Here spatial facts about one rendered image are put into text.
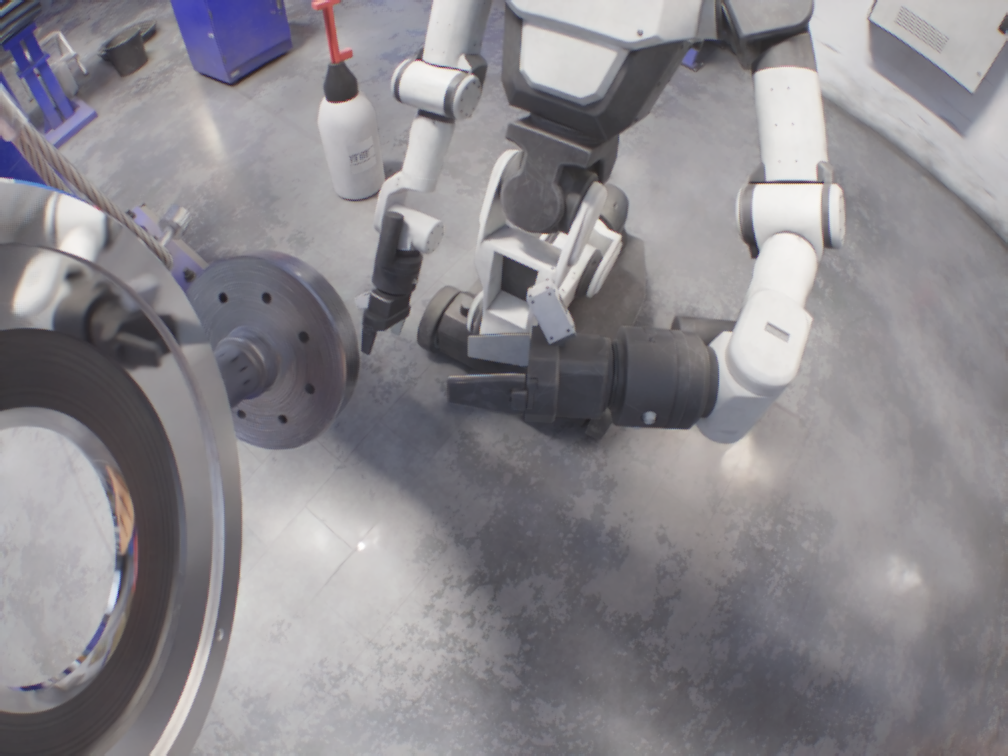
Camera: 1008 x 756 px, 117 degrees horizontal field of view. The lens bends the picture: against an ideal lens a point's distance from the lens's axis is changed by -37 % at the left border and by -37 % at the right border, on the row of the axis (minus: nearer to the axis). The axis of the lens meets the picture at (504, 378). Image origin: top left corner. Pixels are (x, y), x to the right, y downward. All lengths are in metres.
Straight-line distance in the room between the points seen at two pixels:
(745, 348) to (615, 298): 1.05
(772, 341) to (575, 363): 0.17
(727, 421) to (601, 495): 0.94
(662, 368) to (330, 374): 0.29
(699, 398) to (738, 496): 1.13
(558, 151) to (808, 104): 0.34
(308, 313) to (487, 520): 0.96
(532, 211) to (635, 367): 0.41
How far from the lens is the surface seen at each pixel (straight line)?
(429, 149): 0.85
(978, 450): 2.53
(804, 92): 0.66
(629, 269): 1.53
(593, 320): 1.39
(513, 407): 0.37
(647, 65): 0.67
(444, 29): 0.81
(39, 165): 0.30
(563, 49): 0.67
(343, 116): 1.73
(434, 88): 0.80
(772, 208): 0.61
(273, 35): 3.16
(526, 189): 0.75
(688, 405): 0.41
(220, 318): 0.50
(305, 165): 2.21
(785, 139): 0.64
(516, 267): 0.89
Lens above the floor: 1.30
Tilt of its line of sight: 64 degrees down
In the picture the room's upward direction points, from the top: 8 degrees clockwise
